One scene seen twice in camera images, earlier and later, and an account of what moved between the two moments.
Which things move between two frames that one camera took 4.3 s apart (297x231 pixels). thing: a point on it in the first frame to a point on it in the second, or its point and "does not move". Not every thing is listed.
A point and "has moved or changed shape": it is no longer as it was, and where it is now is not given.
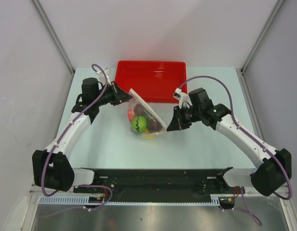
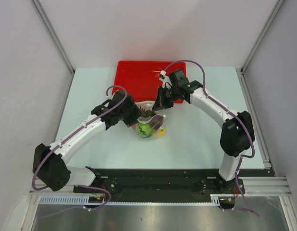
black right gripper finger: [174, 124] to [161, 101]
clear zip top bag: [142, 121] has moved or changed shape
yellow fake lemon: [148, 136] to [161, 133]
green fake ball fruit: [139, 124] has moved or changed shape
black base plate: [133, 186] does not move
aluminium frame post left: [53, 34] does not move
